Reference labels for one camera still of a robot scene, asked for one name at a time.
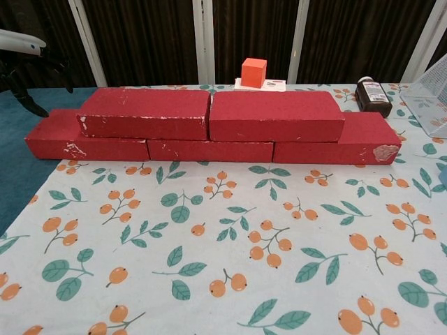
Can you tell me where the orange foam cube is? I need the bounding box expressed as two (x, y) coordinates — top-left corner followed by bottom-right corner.
(241, 57), (268, 89)

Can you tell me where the red foam brick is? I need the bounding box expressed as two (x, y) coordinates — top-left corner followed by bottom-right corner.
(208, 91), (345, 143)
(24, 108), (150, 162)
(146, 139), (274, 163)

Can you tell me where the white cardboard box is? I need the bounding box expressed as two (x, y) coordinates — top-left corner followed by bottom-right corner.
(233, 78), (288, 92)

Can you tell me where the white metal frame post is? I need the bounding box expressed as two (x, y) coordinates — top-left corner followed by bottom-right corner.
(192, 0), (216, 84)
(288, 0), (310, 84)
(68, 0), (108, 87)
(406, 0), (447, 84)

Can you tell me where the brown medicine bottle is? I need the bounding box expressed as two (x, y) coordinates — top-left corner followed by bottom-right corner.
(355, 77), (393, 119)

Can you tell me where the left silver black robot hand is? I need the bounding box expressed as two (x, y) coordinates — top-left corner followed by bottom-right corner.
(0, 29), (74, 119)

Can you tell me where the floral fruit print tablecloth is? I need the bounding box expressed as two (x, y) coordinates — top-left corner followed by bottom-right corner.
(0, 83), (447, 335)

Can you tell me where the red brick with white scuffs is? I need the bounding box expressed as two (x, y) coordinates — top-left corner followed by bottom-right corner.
(76, 87), (212, 142)

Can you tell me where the red brick with chipped corner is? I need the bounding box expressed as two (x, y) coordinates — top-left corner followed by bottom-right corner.
(271, 111), (402, 164)

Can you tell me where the teal felt table cover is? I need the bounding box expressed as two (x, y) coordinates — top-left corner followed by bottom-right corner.
(0, 87), (98, 235)

